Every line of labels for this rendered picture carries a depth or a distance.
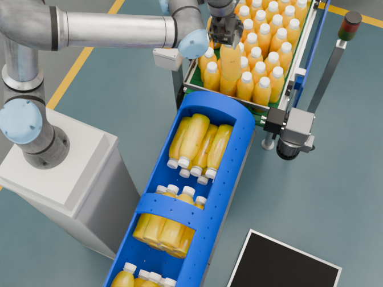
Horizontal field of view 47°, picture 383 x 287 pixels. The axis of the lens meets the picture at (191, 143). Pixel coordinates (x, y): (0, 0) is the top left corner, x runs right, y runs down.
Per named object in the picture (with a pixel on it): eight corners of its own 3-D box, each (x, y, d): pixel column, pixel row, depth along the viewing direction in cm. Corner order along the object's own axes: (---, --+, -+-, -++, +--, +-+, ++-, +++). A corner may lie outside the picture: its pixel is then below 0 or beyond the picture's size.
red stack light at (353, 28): (339, 30, 163) (342, 23, 159) (342, 17, 165) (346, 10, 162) (356, 35, 162) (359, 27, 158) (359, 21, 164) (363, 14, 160)
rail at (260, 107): (184, 87, 185) (183, 83, 182) (184, 85, 185) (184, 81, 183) (275, 114, 178) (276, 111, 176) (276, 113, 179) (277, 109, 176)
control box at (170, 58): (155, 65, 184) (152, 50, 175) (172, 29, 192) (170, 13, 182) (177, 72, 182) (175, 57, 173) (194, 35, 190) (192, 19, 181)
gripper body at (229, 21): (208, 43, 131) (203, 20, 120) (216, 19, 134) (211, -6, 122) (233, 47, 130) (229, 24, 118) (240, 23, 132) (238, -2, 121)
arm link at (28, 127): (17, 157, 132) (-5, 139, 120) (15, 119, 138) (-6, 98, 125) (56, 148, 133) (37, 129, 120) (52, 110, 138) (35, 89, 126)
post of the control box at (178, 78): (181, 147, 278) (168, 52, 187) (183, 141, 279) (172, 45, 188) (187, 148, 277) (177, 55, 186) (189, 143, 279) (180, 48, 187)
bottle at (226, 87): (219, 104, 187) (220, 80, 170) (218, 90, 190) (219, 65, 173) (236, 103, 187) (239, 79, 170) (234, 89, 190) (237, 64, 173)
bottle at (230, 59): (220, 68, 159) (216, 35, 142) (239, 64, 159) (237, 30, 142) (224, 83, 156) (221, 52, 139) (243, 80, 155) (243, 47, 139)
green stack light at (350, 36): (335, 39, 167) (339, 30, 163) (339, 25, 170) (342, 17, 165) (352, 42, 166) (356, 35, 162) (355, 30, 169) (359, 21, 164)
